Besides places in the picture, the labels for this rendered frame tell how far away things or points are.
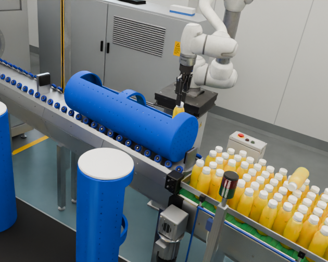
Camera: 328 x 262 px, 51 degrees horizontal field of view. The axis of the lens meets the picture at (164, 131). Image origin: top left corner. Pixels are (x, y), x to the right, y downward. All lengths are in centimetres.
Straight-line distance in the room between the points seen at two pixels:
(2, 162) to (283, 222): 168
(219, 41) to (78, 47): 281
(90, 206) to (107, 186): 16
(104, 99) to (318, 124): 323
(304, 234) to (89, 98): 140
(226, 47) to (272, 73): 289
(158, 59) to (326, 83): 207
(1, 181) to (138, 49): 208
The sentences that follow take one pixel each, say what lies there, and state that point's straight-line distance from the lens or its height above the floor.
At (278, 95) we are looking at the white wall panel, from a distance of 468.
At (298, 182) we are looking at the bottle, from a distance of 175.
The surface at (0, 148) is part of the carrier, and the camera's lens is 232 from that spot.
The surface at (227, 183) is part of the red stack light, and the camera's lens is 139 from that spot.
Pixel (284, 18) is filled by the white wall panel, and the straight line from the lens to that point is 451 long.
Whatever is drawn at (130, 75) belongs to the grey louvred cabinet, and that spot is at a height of 71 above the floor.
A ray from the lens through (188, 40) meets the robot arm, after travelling 178.
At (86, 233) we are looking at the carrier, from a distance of 190.
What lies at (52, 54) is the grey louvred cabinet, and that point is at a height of 66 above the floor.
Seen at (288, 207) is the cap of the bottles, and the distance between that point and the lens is 166.
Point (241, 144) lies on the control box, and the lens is 204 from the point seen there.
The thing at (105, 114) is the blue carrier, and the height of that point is 111.
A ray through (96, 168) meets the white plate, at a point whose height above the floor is 104.
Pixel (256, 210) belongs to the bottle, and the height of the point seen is 99.
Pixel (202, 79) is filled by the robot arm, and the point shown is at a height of 124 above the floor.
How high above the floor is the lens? 201
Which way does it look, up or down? 28 degrees down
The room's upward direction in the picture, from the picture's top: 9 degrees clockwise
